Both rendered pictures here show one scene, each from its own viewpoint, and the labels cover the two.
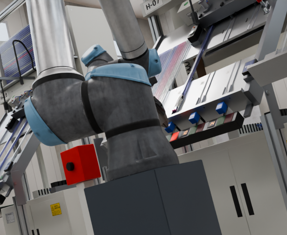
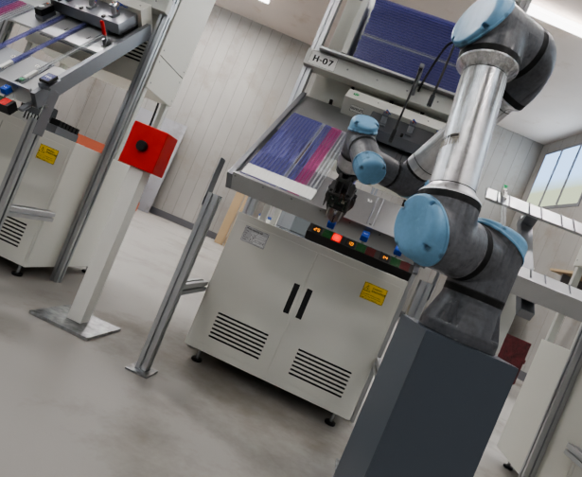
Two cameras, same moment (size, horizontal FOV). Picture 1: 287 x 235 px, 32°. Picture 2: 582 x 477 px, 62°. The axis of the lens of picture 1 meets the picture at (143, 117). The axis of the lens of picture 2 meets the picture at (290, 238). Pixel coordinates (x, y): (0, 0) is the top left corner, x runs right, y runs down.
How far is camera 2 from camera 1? 1.00 m
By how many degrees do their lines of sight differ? 36
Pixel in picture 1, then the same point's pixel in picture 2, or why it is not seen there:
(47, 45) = (478, 161)
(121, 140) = (485, 310)
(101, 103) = (496, 266)
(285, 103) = (203, 152)
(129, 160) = (486, 336)
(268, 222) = (308, 333)
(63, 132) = (446, 263)
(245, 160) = (327, 273)
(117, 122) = (494, 293)
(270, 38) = not seen: hidden behind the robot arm
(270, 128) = (423, 296)
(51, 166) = not seen: outside the picture
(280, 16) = not seen: hidden behind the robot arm
